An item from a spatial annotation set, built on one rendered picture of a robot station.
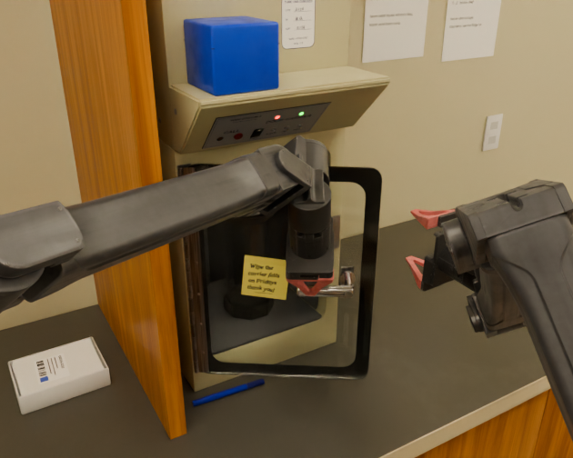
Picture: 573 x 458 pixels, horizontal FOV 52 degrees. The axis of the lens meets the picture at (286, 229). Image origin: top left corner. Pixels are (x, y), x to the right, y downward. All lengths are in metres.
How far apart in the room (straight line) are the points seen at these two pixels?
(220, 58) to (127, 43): 0.12
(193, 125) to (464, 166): 1.28
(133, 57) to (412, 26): 1.05
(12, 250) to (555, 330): 0.38
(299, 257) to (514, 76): 1.35
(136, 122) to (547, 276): 0.53
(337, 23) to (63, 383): 0.79
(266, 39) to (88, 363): 0.70
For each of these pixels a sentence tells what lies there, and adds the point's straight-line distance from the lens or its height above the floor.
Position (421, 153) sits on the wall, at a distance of 1.83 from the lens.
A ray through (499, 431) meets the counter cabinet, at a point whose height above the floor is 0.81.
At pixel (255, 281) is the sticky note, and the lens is 0.98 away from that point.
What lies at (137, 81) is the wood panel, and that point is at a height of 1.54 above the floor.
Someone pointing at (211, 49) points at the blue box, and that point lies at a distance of 0.80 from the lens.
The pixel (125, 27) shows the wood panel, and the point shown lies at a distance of 0.77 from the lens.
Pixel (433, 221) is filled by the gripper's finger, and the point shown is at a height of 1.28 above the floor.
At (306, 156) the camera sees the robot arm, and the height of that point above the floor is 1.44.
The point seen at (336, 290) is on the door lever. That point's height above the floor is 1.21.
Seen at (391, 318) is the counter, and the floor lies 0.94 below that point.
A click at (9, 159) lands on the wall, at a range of 1.32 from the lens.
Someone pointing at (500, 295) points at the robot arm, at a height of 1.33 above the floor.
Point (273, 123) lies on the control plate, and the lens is 0.90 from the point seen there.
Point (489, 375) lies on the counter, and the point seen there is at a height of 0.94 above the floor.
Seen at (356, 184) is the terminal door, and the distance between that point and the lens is 0.90.
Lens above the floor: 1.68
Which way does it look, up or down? 25 degrees down
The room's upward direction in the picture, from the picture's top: straight up
